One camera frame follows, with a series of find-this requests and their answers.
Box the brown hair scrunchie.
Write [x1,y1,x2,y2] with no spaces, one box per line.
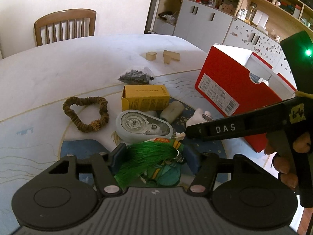
[63,97,109,133]

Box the white wall cabinet unit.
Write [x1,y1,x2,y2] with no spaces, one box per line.
[148,0,312,82]

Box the person's right hand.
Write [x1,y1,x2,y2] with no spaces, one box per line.
[272,133,311,191]

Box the angular beige wooden block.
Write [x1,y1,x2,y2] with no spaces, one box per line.
[163,50,180,64]

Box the yellow small carton box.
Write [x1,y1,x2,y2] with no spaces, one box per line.
[121,85,170,111]

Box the bag of dark screws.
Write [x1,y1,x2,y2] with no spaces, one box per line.
[118,70,154,85]

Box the wooden chair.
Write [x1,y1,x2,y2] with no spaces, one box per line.
[34,9,97,46]

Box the grey correction tape dispenser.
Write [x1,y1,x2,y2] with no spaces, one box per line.
[116,110,174,143]

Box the green grey eraser block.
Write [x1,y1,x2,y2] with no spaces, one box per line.
[160,101,185,124]

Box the round beige wooden block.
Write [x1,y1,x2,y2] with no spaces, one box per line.
[145,52,157,61]

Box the red white shoe box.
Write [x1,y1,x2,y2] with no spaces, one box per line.
[194,44,298,153]

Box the green tassel fabric pouch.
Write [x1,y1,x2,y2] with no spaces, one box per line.
[112,137,184,189]

